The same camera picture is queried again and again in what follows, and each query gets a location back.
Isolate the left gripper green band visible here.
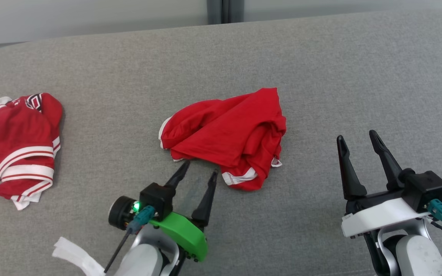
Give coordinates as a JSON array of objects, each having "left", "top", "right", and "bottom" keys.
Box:
[{"left": 109, "top": 160, "right": 219, "bottom": 262}]

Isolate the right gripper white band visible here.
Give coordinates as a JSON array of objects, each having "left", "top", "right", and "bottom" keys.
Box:
[{"left": 336, "top": 130, "right": 432, "bottom": 238}]

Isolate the plain red jersey garment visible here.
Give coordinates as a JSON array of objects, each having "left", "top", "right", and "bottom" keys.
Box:
[{"left": 158, "top": 87, "right": 287, "bottom": 192}]

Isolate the red white striped garment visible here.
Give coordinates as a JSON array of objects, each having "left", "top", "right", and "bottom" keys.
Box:
[{"left": 0, "top": 92, "right": 64, "bottom": 211}]

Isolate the left black cable teal plug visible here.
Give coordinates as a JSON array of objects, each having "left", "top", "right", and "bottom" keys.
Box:
[{"left": 103, "top": 205, "right": 156, "bottom": 274}]

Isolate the white fabric strap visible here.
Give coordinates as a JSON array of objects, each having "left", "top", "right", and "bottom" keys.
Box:
[{"left": 52, "top": 237, "right": 106, "bottom": 276}]

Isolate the grey partition post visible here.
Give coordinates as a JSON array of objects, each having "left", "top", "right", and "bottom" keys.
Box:
[{"left": 207, "top": 0, "right": 244, "bottom": 25}]

